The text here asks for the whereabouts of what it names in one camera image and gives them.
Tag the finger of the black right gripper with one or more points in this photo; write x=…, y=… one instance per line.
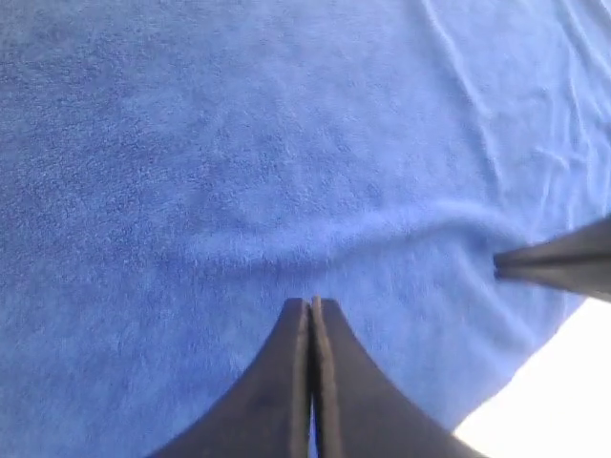
x=591, y=280
x=590, y=242

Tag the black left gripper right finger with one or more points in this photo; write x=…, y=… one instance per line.
x=358, y=411

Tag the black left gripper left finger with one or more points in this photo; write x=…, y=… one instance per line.
x=266, y=412

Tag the blue microfiber cloth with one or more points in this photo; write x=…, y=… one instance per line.
x=172, y=171

